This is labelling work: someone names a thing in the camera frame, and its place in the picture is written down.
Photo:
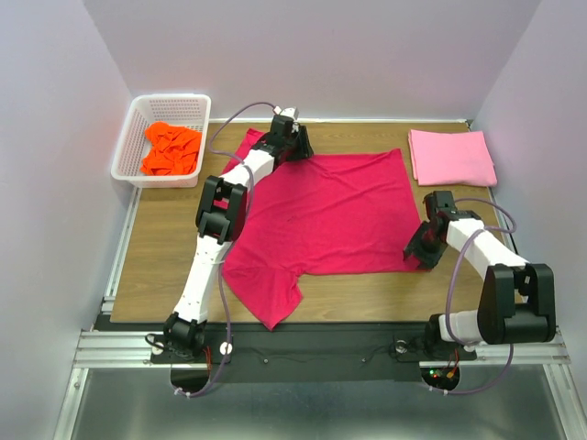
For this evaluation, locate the white plastic laundry basket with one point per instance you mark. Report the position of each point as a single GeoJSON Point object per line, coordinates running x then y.
{"type": "Point", "coordinates": [177, 109]}

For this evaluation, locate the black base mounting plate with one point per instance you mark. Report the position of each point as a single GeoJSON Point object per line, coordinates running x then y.
{"type": "Point", "coordinates": [300, 352]}

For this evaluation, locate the folded light pink t-shirt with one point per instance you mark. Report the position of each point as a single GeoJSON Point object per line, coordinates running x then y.
{"type": "Point", "coordinates": [451, 158]}

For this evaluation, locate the orange t-shirt in basket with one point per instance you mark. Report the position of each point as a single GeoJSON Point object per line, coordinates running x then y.
{"type": "Point", "coordinates": [174, 150]}

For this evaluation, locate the magenta red t-shirt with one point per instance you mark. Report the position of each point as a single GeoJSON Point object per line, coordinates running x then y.
{"type": "Point", "coordinates": [328, 215]}

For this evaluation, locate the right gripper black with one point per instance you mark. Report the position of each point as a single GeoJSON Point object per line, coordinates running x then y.
{"type": "Point", "coordinates": [429, 259]}

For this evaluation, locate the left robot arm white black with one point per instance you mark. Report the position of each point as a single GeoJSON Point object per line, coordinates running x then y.
{"type": "Point", "coordinates": [220, 218]}

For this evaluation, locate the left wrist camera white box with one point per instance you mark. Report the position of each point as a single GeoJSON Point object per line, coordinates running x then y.
{"type": "Point", "coordinates": [291, 112]}

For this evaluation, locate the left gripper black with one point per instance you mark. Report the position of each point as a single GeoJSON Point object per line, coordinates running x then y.
{"type": "Point", "coordinates": [303, 149]}

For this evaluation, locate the aluminium frame rail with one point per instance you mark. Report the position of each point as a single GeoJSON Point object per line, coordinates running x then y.
{"type": "Point", "coordinates": [117, 349]}

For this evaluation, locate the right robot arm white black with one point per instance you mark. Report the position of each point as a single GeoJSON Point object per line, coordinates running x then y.
{"type": "Point", "coordinates": [517, 303]}

